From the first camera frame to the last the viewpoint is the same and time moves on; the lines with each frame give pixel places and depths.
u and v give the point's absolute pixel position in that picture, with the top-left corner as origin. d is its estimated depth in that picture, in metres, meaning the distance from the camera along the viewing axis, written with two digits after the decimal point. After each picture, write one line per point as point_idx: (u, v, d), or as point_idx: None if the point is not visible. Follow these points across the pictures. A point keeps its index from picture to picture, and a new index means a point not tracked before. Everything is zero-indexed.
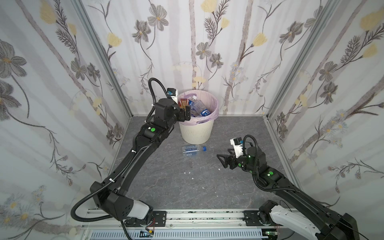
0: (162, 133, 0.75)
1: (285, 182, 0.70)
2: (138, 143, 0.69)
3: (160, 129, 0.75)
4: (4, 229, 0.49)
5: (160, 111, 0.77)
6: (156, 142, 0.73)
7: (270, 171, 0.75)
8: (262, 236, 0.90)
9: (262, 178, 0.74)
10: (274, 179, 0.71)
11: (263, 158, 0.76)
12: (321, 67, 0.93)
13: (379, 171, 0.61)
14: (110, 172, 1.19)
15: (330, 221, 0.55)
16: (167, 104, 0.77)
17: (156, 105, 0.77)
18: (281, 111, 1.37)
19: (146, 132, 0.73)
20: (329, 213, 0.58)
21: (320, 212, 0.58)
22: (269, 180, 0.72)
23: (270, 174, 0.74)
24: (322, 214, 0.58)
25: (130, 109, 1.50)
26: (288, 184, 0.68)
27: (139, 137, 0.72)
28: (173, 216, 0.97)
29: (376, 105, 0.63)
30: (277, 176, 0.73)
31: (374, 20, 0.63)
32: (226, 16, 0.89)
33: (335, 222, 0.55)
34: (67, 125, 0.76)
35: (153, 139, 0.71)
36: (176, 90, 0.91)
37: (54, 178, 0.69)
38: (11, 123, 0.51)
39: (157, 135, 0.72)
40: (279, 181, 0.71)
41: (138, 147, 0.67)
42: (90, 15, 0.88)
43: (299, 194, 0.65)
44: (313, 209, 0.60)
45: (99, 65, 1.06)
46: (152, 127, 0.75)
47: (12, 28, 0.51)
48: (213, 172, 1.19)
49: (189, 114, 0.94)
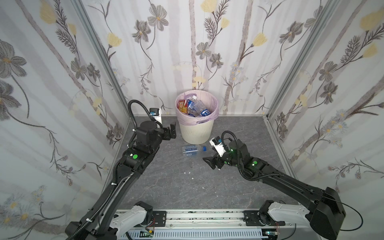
0: (146, 159, 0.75)
1: (269, 169, 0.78)
2: (118, 174, 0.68)
3: (143, 155, 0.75)
4: (4, 229, 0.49)
5: (141, 137, 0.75)
6: (139, 170, 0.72)
7: (255, 161, 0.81)
8: (262, 236, 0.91)
9: (248, 169, 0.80)
10: (258, 168, 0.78)
11: (244, 149, 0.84)
12: (321, 67, 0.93)
13: (379, 171, 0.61)
14: (110, 172, 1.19)
15: (315, 198, 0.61)
16: (149, 128, 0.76)
17: (136, 130, 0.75)
18: (281, 111, 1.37)
19: (128, 159, 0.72)
20: (313, 190, 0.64)
21: (305, 191, 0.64)
22: (254, 170, 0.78)
23: (254, 163, 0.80)
24: (306, 192, 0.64)
25: (130, 109, 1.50)
26: (272, 171, 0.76)
27: (120, 166, 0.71)
28: (173, 216, 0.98)
29: (376, 105, 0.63)
30: (261, 165, 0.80)
31: (374, 20, 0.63)
32: (226, 16, 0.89)
33: (319, 198, 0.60)
34: (67, 125, 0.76)
35: (136, 168, 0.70)
36: (158, 110, 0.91)
37: (54, 178, 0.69)
38: (11, 122, 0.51)
39: (140, 163, 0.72)
40: (263, 169, 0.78)
41: (119, 178, 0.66)
42: (90, 16, 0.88)
43: (283, 178, 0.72)
44: (298, 189, 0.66)
45: (99, 65, 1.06)
46: (134, 153, 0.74)
47: (12, 28, 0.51)
48: (213, 172, 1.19)
49: (174, 132, 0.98)
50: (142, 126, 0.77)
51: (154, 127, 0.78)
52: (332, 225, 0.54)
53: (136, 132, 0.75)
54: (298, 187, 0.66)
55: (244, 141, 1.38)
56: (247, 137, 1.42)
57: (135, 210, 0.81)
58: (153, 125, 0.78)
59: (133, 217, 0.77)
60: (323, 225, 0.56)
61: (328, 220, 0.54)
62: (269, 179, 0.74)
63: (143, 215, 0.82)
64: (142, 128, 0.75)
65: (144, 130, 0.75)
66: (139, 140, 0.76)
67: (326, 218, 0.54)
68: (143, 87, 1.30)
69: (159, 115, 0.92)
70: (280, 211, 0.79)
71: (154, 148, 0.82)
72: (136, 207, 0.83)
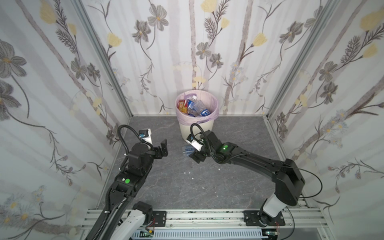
0: (139, 182, 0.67)
1: (238, 150, 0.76)
2: (111, 200, 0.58)
3: (136, 178, 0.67)
4: (4, 229, 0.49)
5: (133, 161, 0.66)
6: (132, 195, 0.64)
7: (225, 145, 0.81)
8: (262, 236, 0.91)
9: (219, 153, 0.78)
10: (228, 150, 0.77)
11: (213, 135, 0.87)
12: (321, 67, 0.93)
13: (379, 171, 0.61)
14: (110, 172, 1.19)
15: (275, 169, 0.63)
16: (141, 151, 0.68)
17: (127, 154, 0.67)
18: (281, 111, 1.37)
19: (120, 185, 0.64)
20: (274, 162, 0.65)
21: (267, 165, 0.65)
22: (224, 152, 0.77)
23: (225, 147, 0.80)
24: (268, 165, 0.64)
25: (130, 109, 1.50)
26: (241, 151, 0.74)
27: (112, 192, 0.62)
28: (173, 216, 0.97)
29: (376, 105, 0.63)
30: (231, 147, 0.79)
31: (374, 20, 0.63)
32: (226, 16, 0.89)
33: (279, 169, 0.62)
34: (67, 125, 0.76)
35: (129, 193, 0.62)
36: (148, 130, 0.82)
37: (54, 178, 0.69)
38: (11, 122, 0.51)
39: (133, 187, 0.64)
40: (233, 150, 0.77)
41: (112, 204, 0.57)
42: (90, 15, 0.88)
43: (252, 156, 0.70)
44: (261, 164, 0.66)
45: (99, 65, 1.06)
46: (126, 177, 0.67)
47: (12, 28, 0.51)
48: (213, 172, 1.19)
49: (165, 150, 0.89)
50: (134, 148, 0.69)
51: (147, 149, 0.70)
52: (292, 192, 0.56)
53: (127, 155, 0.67)
54: (261, 162, 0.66)
55: (244, 141, 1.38)
56: (247, 136, 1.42)
57: (132, 217, 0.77)
58: (146, 147, 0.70)
59: (132, 226, 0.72)
60: (285, 194, 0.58)
61: (288, 188, 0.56)
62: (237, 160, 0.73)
63: (142, 220, 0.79)
64: (134, 151, 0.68)
65: (136, 153, 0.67)
66: (131, 163, 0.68)
67: (285, 186, 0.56)
68: (143, 87, 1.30)
69: (149, 135, 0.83)
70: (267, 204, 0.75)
71: (146, 171, 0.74)
72: (134, 213, 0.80)
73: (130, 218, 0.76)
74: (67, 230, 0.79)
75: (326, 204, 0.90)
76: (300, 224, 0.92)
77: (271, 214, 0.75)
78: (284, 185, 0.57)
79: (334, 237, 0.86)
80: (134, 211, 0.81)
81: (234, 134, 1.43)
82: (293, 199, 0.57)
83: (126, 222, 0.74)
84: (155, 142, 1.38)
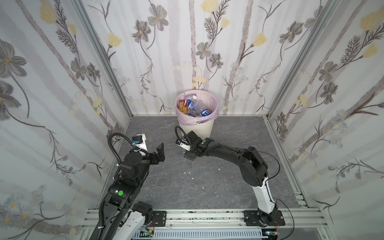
0: (134, 192, 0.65)
1: (213, 143, 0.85)
2: (104, 214, 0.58)
3: (130, 189, 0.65)
4: (4, 229, 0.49)
5: (126, 172, 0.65)
6: (126, 206, 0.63)
7: (205, 140, 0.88)
8: (262, 236, 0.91)
9: (198, 147, 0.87)
10: (205, 144, 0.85)
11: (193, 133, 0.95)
12: (321, 67, 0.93)
13: (379, 171, 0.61)
14: (110, 172, 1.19)
15: (239, 153, 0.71)
16: (134, 162, 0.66)
17: (119, 165, 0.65)
18: (281, 111, 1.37)
19: (114, 196, 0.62)
20: (240, 149, 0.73)
21: (233, 152, 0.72)
22: (202, 146, 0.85)
23: (203, 142, 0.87)
24: (234, 152, 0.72)
25: (130, 109, 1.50)
26: (216, 143, 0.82)
27: (105, 205, 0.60)
28: (173, 216, 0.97)
29: (376, 105, 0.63)
30: (207, 140, 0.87)
31: (374, 20, 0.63)
32: (226, 16, 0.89)
33: (242, 154, 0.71)
34: (67, 125, 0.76)
35: (123, 205, 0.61)
36: (141, 135, 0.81)
37: (54, 178, 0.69)
38: (11, 122, 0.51)
39: (127, 198, 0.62)
40: (209, 143, 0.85)
41: (106, 218, 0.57)
42: (90, 15, 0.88)
43: (223, 148, 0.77)
44: (228, 151, 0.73)
45: (99, 65, 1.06)
46: (120, 188, 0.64)
47: (12, 28, 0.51)
48: (213, 172, 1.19)
49: (161, 156, 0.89)
50: (127, 158, 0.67)
51: (140, 158, 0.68)
52: (251, 173, 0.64)
53: (120, 166, 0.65)
54: (229, 149, 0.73)
55: (244, 141, 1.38)
56: (247, 136, 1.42)
57: (131, 220, 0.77)
58: (139, 156, 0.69)
59: (132, 229, 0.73)
60: (247, 175, 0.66)
61: (247, 169, 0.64)
62: (213, 152, 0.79)
63: (142, 222, 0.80)
64: (127, 161, 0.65)
65: (129, 163, 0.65)
66: (124, 174, 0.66)
67: (245, 167, 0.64)
68: (143, 87, 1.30)
69: (143, 141, 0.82)
70: (257, 200, 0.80)
71: (140, 180, 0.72)
72: (132, 216, 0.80)
73: (129, 221, 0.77)
74: (67, 230, 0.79)
75: (326, 204, 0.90)
76: (299, 223, 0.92)
77: (266, 209, 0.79)
78: (245, 167, 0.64)
79: (334, 237, 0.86)
80: (134, 213, 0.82)
81: (234, 134, 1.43)
82: (254, 179, 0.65)
83: (125, 226, 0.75)
84: (155, 142, 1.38)
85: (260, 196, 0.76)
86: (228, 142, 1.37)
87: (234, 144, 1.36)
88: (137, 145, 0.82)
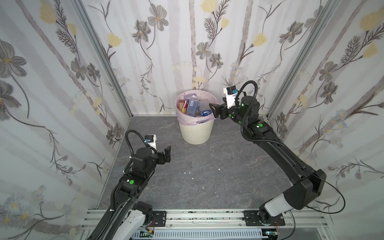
0: (143, 184, 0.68)
1: (272, 136, 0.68)
2: (116, 200, 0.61)
3: (140, 180, 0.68)
4: (4, 229, 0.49)
5: (138, 163, 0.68)
6: (136, 195, 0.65)
7: (260, 123, 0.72)
8: (262, 236, 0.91)
9: (250, 128, 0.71)
10: (262, 131, 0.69)
11: (257, 108, 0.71)
12: (321, 67, 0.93)
13: (379, 171, 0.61)
14: (109, 172, 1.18)
15: (303, 173, 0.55)
16: (145, 154, 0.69)
17: (132, 157, 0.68)
18: (281, 111, 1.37)
19: (125, 185, 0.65)
20: (304, 166, 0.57)
21: (297, 164, 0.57)
22: (256, 131, 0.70)
23: (259, 126, 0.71)
24: (297, 167, 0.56)
25: (130, 109, 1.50)
26: (272, 138, 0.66)
27: (116, 193, 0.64)
28: (173, 216, 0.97)
29: (376, 105, 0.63)
30: (265, 129, 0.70)
31: (374, 19, 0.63)
32: (226, 16, 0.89)
33: (306, 175, 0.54)
34: (67, 125, 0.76)
35: (133, 193, 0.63)
36: (153, 135, 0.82)
37: (54, 178, 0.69)
38: (11, 122, 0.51)
39: (137, 188, 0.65)
40: (266, 133, 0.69)
41: (117, 203, 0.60)
42: (90, 15, 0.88)
43: (282, 149, 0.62)
44: (290, 161, 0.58)
45: (99, 65, 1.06)
46: (131, 178, 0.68)
47: (12, 28, 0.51)
48: (213, 172, 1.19)
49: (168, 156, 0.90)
50: (139, 151, 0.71)
51: (151, 152, 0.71)
52: (305, 198, 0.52)
53: (132, 158, 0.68)
54: (291, 160, 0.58)
55: (244, 141, 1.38)
56: None
57: (132, 218, 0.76)
58: (150, 150, 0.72)
59: (132, 227, 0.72)
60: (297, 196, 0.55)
61: (306, 193, 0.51)
62: (267, 146, 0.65)
63: (142, 220, 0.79)
64: (139, 154, 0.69)
65: (141, 156, 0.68)
66: (135, 166, 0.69)
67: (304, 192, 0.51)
68: (143, 87, 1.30)
69: (154, 141, 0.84)
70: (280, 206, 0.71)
71: (150, 174, 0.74)
72: (134, 213, 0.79)
73: (130, 219, 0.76)
74: (67, 230, 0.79)
75: (326, 204, 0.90)
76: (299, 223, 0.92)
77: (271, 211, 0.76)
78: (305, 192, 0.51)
79: (334, 237, 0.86)
80: (134, 212, 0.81)
81: (234, 134, 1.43)
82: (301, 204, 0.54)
83: (126, 222, 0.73)
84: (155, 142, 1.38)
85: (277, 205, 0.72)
86: (228, 142, 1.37)
87: (234, 144, 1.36)
88: (148, 142, 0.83)
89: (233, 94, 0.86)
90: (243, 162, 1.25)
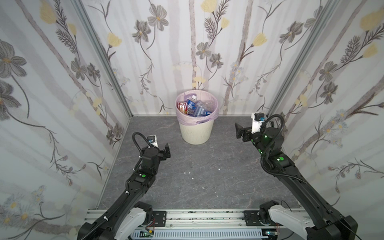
0: (152, 179, 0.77)
1: (293, 171, 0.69)
2: (130, 187, 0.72)
3: (149, 176, 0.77)
4: (4, 229, 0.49)
5: (147, 162, 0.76)
6: (146, 188, 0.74)
7: (281, 156, 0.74)
8: (262, 236, 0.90)
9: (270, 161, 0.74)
10: (282, 166, 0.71)
11: (280, 142, 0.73)
12: (321, 67, 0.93)
13: (379, 171, 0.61)
14: (109, 172, 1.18)
15: (329, 217, 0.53)
16: (153, 154, 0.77)
17: (141, 156, 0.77)
18: (281, 111, 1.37)
19: (137, 178, 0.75)
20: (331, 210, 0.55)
21: (321, 206, 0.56)
22: (277, 165, 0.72)
23: (280, 159, 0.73)
24: (322, 208, 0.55)
25: (130, 109, 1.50)
26: (295, 174, 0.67)
27: (130, 182, 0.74)
28: (173, 216, 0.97)
29: (376, 105, 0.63)
30: (286, 162, 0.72)
31: (374, 19, 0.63)
32: (226, 16, 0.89)
33: (333, 220, 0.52)
34: (67, 125, 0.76)
35: (144, 183, 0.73)
36: (154, 136, 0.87)
37: (54, 178, 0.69)
38: (11, 122, 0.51)
39: (147, 181, 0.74)
40: (287, 168, 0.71)
41: (131, 189, 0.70)
42: (90, 15, 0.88)
43: (305, 187, 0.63)
44: (314, 202, 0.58)
45: (99, 65, 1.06)
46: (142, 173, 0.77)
47: (12, 28, 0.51)
48: (213, 172, 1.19)
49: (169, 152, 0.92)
50: (146, 151, 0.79)
51: (157, 151, 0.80)
52: None
53: (141, 157, 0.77)
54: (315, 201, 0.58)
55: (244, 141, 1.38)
56: None
57: (134, 213, 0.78)
58: (156, 150, 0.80)
59: (133, 222, 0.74)
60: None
61: None
62: (289, 181, 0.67)
63: (143, 217, 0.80)
64: (147, 154, 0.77)
65: (148, 155, 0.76)
66: (144, 164, 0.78)
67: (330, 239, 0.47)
68: (143, 87, 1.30)
69: (156, 140, 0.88)
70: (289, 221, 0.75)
71: (157, 169, 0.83)
72: (135, 209, 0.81)
73: (132, 214, 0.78)
74: (67, 230, 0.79)
75: None
76: None
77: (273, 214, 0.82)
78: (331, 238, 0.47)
79: None
80: (136, 208, 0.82)
81: (234, 134, 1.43)
82: None
83: (129, 217, 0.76)
84: None
85: (288, 223, 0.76)
86: (228, 143, 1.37)
87: (234, 144, 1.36)
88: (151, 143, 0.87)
89: (259, 121, 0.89)
90: (243, 162, 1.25)
